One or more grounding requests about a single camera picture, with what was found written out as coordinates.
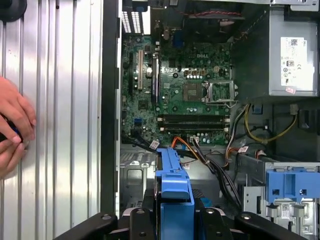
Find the black case fan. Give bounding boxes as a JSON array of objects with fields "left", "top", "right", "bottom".
[{"left": 182, "top": 7, "right": 246, "bottom": 45}]

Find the person's bare hand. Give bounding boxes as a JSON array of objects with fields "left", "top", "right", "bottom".
[{"left": 0, "top": 76, "right": 37, "bottom": 180}]

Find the silver disk bay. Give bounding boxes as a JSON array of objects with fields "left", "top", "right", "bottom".
[{"left": 119, "top": 151, "right": 157, "bottom": 208}]

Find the blue plastic drive latch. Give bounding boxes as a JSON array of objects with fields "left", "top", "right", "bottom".
[{"left": 265, "top": 167, "right": 313, "bottom": 203}]

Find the silver drive cage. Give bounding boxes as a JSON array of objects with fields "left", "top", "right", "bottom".
[{"left": 242, "top": 159, "right": 320, "bottom": 240}]

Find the black cable bundle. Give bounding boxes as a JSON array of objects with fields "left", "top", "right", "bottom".
[{"left": 191, "top": 138, "right": 243, "bottom": 210}]

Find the orange wire bundle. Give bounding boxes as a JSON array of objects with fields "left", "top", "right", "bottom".
[{"left": 171, "top": 136, "right": 198, "bottom": 155}]

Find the grey power supply unit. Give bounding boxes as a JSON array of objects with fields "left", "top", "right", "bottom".
[{"left": 231, "top": 4, "right": 320, "bottom": 99}]

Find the white expansion slot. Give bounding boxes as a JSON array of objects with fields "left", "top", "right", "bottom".
[{"left": 136, "top": 49, "right": 144, "bottom": 91}]

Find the yellow black wire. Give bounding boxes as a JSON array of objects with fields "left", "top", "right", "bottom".
[{"left": 243, "top": 102, "right": 299, "bottom": 144}]

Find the hard disk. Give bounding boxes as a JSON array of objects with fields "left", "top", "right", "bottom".
[{"left": 154, "top": 147, "right": 201, "bottom": 240}]

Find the metal socket cover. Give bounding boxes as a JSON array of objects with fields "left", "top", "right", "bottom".
[{"left": 203, "top": 79, "right": 238, "bottom": 105}]

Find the black stand foot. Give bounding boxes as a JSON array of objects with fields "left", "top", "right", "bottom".
[{"left": 0, "top": 0, "right": 27, "bottom": 21}]

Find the green motherboard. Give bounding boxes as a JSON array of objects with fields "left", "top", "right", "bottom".
[{"left": 121, "top": 34, "right": 235, "bottom": 148}]

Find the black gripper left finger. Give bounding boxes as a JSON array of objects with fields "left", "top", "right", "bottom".
[{"left": 53, "top": 188, "right": 161, "bottom": 240}]

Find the long black expansion slot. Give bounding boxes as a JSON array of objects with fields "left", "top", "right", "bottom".
[{"left": 150, "top": 55, "right": 161, "bottom": 107}]

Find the CPU socket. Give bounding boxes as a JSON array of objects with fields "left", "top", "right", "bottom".
[{"left": 182, "top": 81, "right": 205, "bottom": 103}]

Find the black open PC case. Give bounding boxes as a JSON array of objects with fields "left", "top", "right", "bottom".
[{"left": 99, "top": 0, "right": 320, "bottom": 240}]

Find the round black tool blue ring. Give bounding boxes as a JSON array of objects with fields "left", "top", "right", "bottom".
[{"left": 0, "top": 112, "right": 25, "bottom": 146}]

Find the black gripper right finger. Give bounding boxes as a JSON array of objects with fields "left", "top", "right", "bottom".
[{"left": 191, "top": 188, "right": 302, "bottom": 240}]

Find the black RAM slot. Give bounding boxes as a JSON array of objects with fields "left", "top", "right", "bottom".
[
  {"left": 157, "top": 113, "right": 230, "bottom": 119},
  {"left": 159, "top": 123, "right": 230, "bottom": 128},
  {"left": 157, "top": 118, "right": 230, "bottom": 123},
  {"left": 159, "top": 127, "right": 230, "bottom": 133}
]

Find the thin wire locking lever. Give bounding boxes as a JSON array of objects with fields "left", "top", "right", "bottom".
[{"left": 206, "top": 100, "right": 239, "bottom": 109}]

